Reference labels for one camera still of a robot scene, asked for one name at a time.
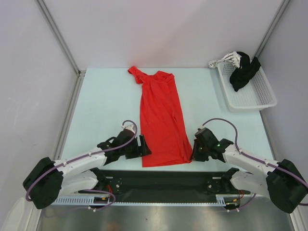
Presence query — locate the red tank top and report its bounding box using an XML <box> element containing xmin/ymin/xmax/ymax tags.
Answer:
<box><xmin>128</xmin><ymin>66</ymin><xmax>192</xmax><ymax>167</ymax></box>

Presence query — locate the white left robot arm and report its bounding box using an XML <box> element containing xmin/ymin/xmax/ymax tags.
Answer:
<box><xmin>23</xmin><ymin>128</ymin><xmax>152</xmax><ymax>209</ymax></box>

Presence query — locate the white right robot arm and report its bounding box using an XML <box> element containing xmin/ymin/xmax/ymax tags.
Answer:
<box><xmin>191</xmin><ymin>128</ymin><xmax>308</xmax><ymax>214</ymax></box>

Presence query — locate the black tank top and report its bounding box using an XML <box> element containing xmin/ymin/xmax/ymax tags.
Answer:
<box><xmin>229</xmin><ymin>51</ymin><xmax>261</xmax><ymax>92</ymax></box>

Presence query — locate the white striped tank top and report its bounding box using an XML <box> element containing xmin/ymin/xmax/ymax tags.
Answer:
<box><xmin>208</xmin><ymin>51</ymin><xmax>242</xmax><ymax>68</ymax></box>

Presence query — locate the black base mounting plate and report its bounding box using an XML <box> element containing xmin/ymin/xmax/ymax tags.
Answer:
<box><xmin>90</xmin><ymin>168</ymin><xmax>249</xmax><ymax>203</ymax></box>

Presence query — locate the white plastic basket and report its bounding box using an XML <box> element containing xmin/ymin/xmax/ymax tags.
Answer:
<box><xmin>217</xmin><ymin>61</ymin><xmax>277</xmax><ymax>113</ymax></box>

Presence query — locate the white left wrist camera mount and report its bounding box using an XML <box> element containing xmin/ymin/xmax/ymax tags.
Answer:
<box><xmin>121</xmin><ymin>124</ymin><xmax>136</xmax><ymax>133</ymax></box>

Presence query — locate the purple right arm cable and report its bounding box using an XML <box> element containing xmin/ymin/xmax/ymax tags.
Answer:
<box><xmin>198</xmin><ymin>117</ymin><xmax>308</xmax><ymax>212</ymax></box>

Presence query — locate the white slotted cable duct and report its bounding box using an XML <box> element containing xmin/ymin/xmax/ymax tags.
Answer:
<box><xmin>52</xmin><ymin>195</ymin><xmax>229</xmax><ymax>207</ymax></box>

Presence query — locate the aluminium frame rail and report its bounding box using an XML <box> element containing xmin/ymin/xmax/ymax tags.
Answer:
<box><xmin>51</xmin><ymin>69</ymin><xmax>87</xmax><ymax>160</ymax></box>

